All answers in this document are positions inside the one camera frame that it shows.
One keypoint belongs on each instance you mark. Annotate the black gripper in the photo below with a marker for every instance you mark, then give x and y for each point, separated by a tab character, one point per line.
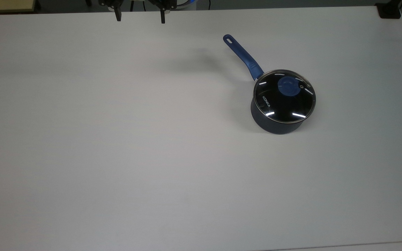
161	3

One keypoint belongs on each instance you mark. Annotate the glass lid with blue knob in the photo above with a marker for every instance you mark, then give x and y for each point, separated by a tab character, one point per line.
284	96

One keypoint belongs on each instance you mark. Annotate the beige board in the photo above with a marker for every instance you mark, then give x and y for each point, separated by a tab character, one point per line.
4	5

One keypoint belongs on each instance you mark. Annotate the black clamp mount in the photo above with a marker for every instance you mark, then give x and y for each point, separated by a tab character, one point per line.
389	9

